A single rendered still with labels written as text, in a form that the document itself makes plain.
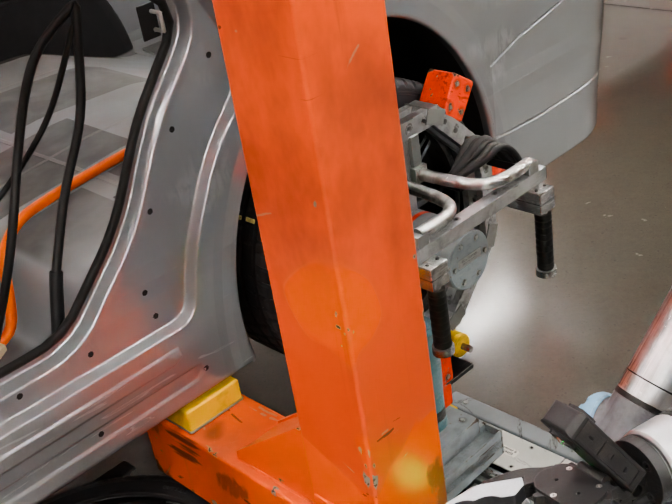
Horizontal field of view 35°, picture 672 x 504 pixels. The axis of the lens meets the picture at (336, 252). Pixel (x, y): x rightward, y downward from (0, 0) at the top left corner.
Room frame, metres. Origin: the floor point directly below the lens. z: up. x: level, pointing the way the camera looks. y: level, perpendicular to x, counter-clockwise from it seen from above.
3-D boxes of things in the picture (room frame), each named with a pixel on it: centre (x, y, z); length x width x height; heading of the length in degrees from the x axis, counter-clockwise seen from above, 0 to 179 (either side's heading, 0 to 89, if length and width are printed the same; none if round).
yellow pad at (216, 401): (1.74, 0.33, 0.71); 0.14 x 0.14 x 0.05; 41
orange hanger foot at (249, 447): (1.61, 0.21, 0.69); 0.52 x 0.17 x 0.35; 41
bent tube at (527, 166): (1.94, -0.30, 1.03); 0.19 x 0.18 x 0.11; 41
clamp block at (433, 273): (1.70, -0.15, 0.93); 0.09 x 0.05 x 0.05; 41
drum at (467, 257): (1.92, -0.20, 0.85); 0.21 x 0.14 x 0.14; 41
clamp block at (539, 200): (1.93, -0.41, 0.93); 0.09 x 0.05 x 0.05; 41
